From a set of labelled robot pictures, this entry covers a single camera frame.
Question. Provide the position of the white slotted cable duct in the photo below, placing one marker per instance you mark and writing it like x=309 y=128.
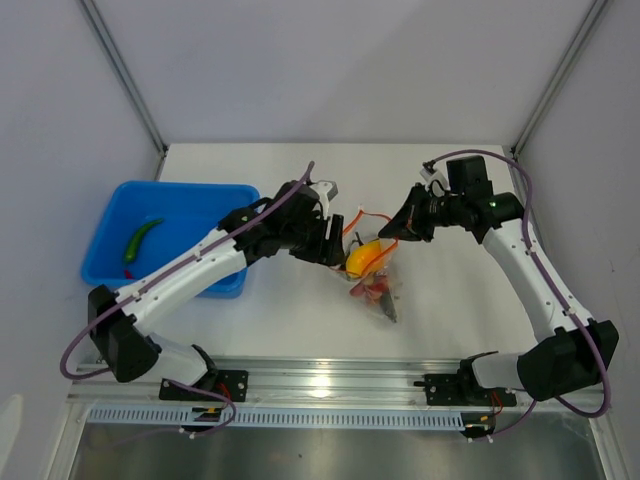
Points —
x=285 y=418

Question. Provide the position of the green chili pepper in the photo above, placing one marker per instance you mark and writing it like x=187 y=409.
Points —
x=134 y=244

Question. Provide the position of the right aluminium frame post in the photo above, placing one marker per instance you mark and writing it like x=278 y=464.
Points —
x=561 y=72

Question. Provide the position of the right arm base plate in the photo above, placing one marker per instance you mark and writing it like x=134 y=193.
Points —
x=461 y=390

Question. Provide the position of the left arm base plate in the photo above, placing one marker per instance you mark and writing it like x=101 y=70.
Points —
x=231 y=384

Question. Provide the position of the grey toy fish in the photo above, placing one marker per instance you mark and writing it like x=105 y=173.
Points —
x=387 y=306

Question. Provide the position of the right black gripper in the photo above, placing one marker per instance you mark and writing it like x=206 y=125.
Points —
x=409 y=224

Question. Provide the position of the aluminium rail front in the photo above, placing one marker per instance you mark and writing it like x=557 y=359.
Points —
x=320 y=383

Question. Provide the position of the clear zip bag orange zipper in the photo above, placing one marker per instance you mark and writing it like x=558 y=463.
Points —
x=359 y=230

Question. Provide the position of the yellow mango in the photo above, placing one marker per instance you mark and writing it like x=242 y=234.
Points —
x=364 y=259

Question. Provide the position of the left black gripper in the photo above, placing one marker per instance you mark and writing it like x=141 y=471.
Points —
x=325 y=251

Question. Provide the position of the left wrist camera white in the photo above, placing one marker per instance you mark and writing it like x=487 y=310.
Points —
x=326 y=191

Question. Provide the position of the aluminium frame post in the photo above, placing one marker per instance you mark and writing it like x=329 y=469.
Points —
x=561 y=72
x=119 y=67

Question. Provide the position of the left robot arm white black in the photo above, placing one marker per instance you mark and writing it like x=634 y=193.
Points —
x=126 y=320

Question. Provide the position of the left aluminium frame post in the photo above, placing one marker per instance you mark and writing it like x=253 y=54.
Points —
x=119 y=67

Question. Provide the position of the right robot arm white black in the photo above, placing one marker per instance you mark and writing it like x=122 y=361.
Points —
x=573 y=349

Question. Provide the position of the blue plastic bin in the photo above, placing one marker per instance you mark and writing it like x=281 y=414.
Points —
x=189 y=212

